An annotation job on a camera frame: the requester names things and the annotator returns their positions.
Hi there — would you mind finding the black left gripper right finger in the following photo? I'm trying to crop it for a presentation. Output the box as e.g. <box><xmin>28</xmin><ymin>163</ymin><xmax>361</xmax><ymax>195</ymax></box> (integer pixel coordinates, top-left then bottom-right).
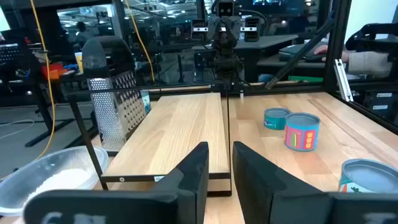
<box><xmin>232</xmin><ymin>141</ymin><xmax>398</xmax><ymax>224</ymax></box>

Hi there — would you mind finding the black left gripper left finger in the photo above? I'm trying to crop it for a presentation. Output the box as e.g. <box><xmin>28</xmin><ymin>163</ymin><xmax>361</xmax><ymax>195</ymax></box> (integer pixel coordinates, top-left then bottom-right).
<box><xmin>23</xmin><ymin>141</ymin><xmax>210</xmax><ymax>224</ymax></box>

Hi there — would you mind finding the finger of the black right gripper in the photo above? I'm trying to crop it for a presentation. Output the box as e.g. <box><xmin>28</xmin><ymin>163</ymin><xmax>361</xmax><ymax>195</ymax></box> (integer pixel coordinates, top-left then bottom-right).
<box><xmin>225</xmin><ymin>17</ymin><xmax>242</xmax><ymax>41</ymax></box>
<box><xmin>207</xmin><ymin>17</ymin><xmax>225</xmax><ymax>41</ymax></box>

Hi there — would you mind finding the blue pink corn can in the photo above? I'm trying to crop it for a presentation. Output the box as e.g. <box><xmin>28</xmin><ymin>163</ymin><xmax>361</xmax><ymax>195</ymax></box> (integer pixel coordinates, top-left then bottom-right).
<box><xmin>283</xmin><ymin>112</ymin><xmax>322</xmax><ymax>152</ymax></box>

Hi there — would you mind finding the grey desk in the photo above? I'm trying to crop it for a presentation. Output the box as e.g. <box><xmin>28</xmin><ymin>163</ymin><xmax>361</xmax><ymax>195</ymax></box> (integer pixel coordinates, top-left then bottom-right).
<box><xmin>233</xmin><ymin>33</ymin><xmax>300</xmax><ymax>82</ymax></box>

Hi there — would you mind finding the dark grey laptop bag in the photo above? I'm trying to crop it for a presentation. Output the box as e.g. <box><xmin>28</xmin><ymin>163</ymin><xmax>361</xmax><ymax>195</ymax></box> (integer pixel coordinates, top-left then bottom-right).
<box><xmin>278</xmin><ymin>42</ymin><xmax>328</xmax><ymax>63</ymax></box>

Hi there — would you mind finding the short teal tuna can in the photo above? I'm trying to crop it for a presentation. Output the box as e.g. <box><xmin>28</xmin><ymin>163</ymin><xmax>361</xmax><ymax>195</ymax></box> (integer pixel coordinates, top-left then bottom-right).
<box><xmin>263</xmin><ymin>107</ymin><xmax>292</xmax><ymax>131</ymax></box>

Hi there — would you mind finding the person's hand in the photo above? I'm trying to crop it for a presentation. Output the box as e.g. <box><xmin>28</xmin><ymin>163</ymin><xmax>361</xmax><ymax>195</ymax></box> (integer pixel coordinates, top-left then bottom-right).
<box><xmin>313</xmin><ymin>45</ymin><xmax>349</xmax><ymax>63</ymax></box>

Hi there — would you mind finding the white powder heap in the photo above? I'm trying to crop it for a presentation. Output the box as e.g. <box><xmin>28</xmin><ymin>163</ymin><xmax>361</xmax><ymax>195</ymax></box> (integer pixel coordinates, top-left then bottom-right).
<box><xmin>26</xmin><ymin>167</ymin><xmax>94</xmax><ymax>205</ymax></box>

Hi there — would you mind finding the person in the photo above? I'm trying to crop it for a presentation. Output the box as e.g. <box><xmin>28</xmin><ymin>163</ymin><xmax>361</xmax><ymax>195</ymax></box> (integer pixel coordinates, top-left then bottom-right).
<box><xmin>74</xmin><ymin>21</ymin><xmax>91</xmax><ymax>47</ymax></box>
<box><xmin>345</xmin><ymin>49</ymin><xmax>393</xmax><ymax>78</ymax></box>

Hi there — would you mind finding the black labelled control box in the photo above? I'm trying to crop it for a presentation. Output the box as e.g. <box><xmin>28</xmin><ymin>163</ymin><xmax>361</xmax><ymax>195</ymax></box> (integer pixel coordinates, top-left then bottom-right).
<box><xmin>362</xmin><ymin>90</ymin><xmax>398</xmax><ymax>127</ymax></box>

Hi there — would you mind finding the yellow cup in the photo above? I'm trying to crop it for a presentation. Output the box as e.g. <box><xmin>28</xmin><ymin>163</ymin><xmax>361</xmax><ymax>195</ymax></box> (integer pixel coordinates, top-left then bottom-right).
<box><xmin>74</xmin><ymin>52</ymin><xmax>84</xmax><ymax>74</ymax></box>

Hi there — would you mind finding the clear plastic bowl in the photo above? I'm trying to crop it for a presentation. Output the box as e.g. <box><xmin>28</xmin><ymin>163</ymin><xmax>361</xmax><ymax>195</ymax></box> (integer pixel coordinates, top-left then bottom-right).
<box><xmin>0</xmin><ymin>145</ymin><xmax>109</xmax><ymax>218</ymax></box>

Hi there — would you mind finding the red storage bin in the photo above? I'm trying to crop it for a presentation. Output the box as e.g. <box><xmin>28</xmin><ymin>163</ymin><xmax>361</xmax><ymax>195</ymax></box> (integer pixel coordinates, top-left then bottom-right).
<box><xmin>40</xmin><ymin>63</ymin><xmax>68</xmax><ymax>81</ymax></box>

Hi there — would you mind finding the black workbench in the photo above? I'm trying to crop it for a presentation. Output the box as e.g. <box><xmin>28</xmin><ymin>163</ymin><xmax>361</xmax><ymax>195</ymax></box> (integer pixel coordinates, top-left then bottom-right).
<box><xmin>0</xmin><ymin>29</ymin><xmax>100</xmax><ymax>149</ymax></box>

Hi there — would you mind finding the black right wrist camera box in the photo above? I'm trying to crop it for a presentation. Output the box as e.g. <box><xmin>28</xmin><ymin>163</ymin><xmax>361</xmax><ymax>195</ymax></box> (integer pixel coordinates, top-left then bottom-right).
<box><xmin>216</xmin><ymin>1</ymin><xmax>235</xmax><ymax>18</ymax></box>

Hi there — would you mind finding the wooden shelf black metal frame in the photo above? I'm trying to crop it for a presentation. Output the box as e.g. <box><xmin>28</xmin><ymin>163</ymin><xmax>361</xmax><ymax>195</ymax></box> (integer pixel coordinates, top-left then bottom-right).
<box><xmin>63</xmin><ymin>81</ymin><xmax>233</xmax><ymax>197</ymax></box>

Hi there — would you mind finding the yellow hanging cable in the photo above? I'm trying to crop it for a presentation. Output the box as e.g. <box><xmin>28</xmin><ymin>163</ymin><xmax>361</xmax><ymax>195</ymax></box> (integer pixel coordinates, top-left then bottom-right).
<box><xmin>124</xmin><ymin>0</ymin><xmax>155</xmax><ymax>82</ymax></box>
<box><xmin>29</xmin><ymin>0</ymin><xmax>57</xmax><ymax>161</ymax></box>

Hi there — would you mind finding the silver angle bracket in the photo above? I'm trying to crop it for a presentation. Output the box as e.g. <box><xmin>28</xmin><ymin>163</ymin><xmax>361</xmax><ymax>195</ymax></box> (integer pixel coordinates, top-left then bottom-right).
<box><xmin>334</xmin><ymin>58</ymin><xmax>354</xmax><ymax>103</ymax></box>

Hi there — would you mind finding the metal box grater black handle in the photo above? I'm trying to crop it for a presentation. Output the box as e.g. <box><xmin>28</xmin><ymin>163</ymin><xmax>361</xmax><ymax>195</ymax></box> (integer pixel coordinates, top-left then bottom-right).
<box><xmin>81</xmin><ymin>35</ymin><xmax>147</xmax><ymax>156</ymax></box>

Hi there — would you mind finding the white floor cable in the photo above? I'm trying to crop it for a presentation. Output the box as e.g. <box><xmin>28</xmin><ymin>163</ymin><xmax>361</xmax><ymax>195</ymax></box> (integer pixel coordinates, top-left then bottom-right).
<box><xmin>0</xmin><ymin>119</ymin><xmax>35</xmax><ymax>140</ymax></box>

